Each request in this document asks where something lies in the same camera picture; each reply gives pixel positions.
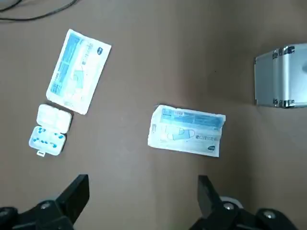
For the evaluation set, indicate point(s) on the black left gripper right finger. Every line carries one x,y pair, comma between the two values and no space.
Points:
208,201

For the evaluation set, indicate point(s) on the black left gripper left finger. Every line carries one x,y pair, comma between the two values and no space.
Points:
72,201

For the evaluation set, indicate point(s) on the aluminium first-aid case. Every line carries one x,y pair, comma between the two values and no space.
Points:
283,76

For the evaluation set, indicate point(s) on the blue white flat packet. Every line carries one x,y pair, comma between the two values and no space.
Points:
187,131

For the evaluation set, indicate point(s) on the white hinged pill box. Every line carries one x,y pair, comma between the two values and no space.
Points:
50,129

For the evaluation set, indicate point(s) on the long blue white packet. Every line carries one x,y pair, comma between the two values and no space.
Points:
76,72

